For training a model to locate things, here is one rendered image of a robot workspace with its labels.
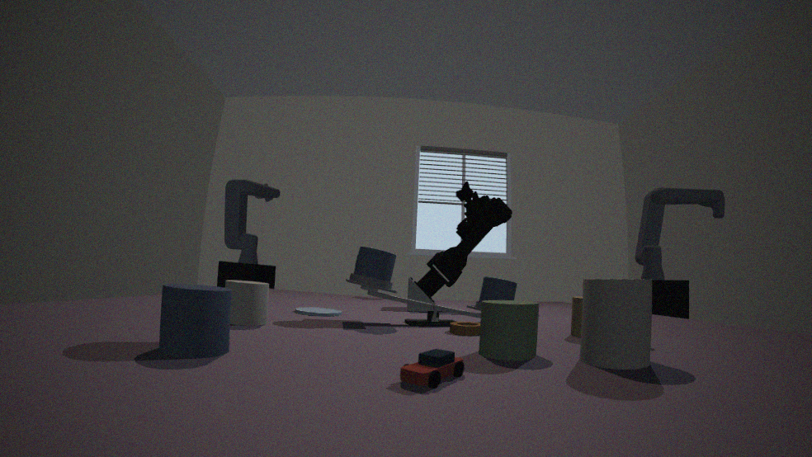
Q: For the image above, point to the red toy car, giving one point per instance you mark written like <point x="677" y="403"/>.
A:
<point x="432" y="366"/>

